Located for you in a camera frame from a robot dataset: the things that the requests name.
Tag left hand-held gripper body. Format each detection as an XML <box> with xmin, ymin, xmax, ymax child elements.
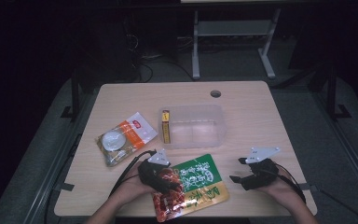
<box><xmin>137</xmin><ymin>148</ymin><xmax>171</xmax><ymax>194</ymax></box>

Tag yellow and red box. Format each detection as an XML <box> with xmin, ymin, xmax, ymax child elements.
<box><xmin>161</xmin><ymin>109</ymin><xmax>172</xmax><ymax>145</ymax></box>

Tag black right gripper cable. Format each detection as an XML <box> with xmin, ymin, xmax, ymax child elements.
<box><xmin>274</xmin><ymin>162</ymin><xmax>307</xmax><ymax>204</ymax></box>

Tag orange and white food packet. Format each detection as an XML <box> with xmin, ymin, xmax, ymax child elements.
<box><xmin>94</xmin><ymin>111</ymin><xmax>158</xmax><ymax>168</ymax></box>

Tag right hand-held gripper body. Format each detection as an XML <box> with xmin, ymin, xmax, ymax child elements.
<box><xmin>241</xmin><ymin>147</ymin><xmax>281</xmax><ymax>191</ymax></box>

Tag person's right hand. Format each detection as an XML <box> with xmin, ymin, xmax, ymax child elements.
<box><xmin>257</xmin><ymin>174</ymin><xmax>299</xmax><ymax>208</ymax></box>

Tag person's left hand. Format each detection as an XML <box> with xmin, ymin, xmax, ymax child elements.
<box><xmin>117</xmin><ymin>161</ymin><xmax>155</xmax><ymax>203</ymax></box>

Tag black floor cables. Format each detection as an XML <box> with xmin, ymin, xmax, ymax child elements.
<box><xmin>127</xmin><ymin>31</ymin><xmax>197</xmax><ymax>82</ymax></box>

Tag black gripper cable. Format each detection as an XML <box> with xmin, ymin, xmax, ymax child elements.
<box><xmin>274</xmin><ymin>162</ymin><xmax>307</xmax><ymax>204</ymax></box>
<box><xmin>107</xmin><ymin>149</ymin><xmax>157</xmax><ymax>199</ymax></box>

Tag grey tape strip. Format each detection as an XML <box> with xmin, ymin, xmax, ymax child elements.
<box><xmin>297</xmin><ymin>183</ymin><xmax>319</xmax><ymax>192</ymax></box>
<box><xmin>55</xmin><ymin>182</ymin><xmax>76</xmax><ymax>192</ymax></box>

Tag white metal stand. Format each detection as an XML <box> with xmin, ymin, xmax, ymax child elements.
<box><xmin>191</xmin><ymin>7</ymin><xmax>282</xmax><ymax>80</ymax></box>

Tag green and yellow food packet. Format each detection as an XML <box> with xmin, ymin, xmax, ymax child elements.
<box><xmin>150</xmin><ymin>153</ymin><xmax>230</xmax><ymax>223</ymax></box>

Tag black metal stand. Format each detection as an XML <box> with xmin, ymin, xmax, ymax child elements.
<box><xmin>325</xmin><ymin>65</ymin><xmax>352</xmax><ymax>121</ymax></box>
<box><xmin>60</xmin><ymin>76</ymin><xmax>82</xmax><ymax>121</ymax></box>

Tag clear plastic container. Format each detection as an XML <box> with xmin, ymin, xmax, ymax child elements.
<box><xmin>158</xmin><ymin>104</ymin><xmax>227</xmax><ymax>150</ymax></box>

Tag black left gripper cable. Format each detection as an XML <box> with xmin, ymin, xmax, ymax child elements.
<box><xmin>107</xmin><ymin>149</ymin><xmax>157</xmax><ymax>199</ymax></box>

